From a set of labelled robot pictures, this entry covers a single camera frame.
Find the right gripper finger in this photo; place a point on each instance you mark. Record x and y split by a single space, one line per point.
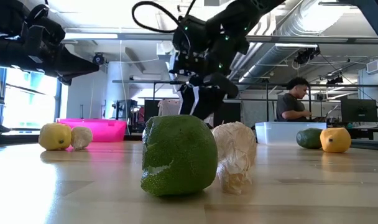
209 104
186 99

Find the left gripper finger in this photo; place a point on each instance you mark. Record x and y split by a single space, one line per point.
66 74
80 62

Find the yellow lemon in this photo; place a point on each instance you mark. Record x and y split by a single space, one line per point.
335 140
53 137

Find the white garlic bulb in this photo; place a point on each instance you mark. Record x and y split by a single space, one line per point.
235 149
81 137

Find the black round ceiling device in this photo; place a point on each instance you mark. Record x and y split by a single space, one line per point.
98 58

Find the white hanging cloth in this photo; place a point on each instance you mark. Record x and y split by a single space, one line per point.
168 107

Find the black panel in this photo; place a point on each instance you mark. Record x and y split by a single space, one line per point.
234 113

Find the fluorescent ceiling lamp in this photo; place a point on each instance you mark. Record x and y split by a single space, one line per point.
89 36

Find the black metal background rig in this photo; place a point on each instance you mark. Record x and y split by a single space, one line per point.
136 81

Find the black background machine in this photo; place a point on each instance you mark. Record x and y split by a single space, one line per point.
123 109

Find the pink plastic basket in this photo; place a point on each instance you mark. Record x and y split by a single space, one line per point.
105 130

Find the clear plastic bin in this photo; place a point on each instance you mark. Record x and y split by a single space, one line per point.
276 133

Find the person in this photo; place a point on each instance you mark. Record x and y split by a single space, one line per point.
288 107

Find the black computer monitor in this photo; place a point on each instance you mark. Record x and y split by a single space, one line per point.
358 110

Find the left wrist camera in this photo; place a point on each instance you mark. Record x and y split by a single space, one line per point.
44 34

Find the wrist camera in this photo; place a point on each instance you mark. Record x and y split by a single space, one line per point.
44 34
190 34

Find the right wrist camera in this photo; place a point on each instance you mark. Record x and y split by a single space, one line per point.
190 34

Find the silver ventilation duct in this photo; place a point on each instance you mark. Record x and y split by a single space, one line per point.
263 59

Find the black ceiling camera cluster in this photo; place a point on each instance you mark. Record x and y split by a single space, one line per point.
307 55

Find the white wall unit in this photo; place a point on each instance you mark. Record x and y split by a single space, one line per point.
377 66

